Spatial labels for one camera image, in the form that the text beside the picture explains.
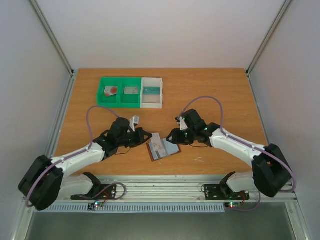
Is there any teal card in bin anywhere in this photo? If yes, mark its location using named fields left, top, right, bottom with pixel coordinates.
left=143, top=86, right=161, bottom=96

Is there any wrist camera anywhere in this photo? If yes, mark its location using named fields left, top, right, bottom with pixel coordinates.
left=129, top=115, right=140, bottom=132
left=175, top=116, right=188, bottom=131

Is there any white VIP card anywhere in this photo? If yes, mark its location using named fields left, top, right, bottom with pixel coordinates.
left=151, top=133, right=167, bottom=158

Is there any left green circuit board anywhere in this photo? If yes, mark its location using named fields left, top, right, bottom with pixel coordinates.
left=87, top=202, right=104, bottom=211

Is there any brown leather card holder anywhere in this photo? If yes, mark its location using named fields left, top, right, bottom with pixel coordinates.
left=146, top=138, right=182, bottom=162

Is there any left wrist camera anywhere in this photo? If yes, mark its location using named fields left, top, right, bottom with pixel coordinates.
left=129, top=115, right=140, bottom=132

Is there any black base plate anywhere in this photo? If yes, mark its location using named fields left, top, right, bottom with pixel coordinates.
left=71, top=184, right=117, bottom=201
left=201, top=184, right=250, bottom=201

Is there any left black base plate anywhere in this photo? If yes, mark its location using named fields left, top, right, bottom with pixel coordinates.
left=71, top=184, right=117, bottom=201

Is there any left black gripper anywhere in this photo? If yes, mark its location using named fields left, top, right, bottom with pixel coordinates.
left=118, top=127, right=153, bottom=148

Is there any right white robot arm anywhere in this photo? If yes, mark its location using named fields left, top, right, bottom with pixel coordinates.
left=166, top=109, right=292, bottom=198

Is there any green two-compartment bin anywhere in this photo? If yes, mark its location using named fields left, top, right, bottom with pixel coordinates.
left=96, top=76, right=142, bottom=109

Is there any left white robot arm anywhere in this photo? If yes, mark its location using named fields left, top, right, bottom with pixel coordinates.
left=18, top=117, right=153, bottom=211

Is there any aluminium rail frame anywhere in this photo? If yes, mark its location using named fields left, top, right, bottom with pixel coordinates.
left=56, top=175, right=298, bottom=203

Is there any grey slotted cable duct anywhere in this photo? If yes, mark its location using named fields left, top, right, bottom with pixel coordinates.
left=43, top=202, right=225, bottom=214

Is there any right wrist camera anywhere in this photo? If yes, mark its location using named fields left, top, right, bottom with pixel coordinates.
left=175, top=116, right=188, bottom=131

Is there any grey striped card in holder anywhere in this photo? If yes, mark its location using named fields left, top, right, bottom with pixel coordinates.
left=148, top=142, right=162, bottom=162

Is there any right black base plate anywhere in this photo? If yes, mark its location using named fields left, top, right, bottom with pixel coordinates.
left=201, top=184, right=250, bottom=201

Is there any green circuit board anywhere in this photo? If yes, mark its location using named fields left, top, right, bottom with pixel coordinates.
left=87, top=202, right=104, bottom=211
left=224, top=201, right=243, bottom=209

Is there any right green circuit board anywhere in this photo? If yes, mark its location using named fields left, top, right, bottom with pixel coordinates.
left=224, top=201, right=243, bottom=209

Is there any white translucent bin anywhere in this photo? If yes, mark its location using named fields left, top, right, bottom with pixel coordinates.
left=140, top=77, right=163, bottom=109

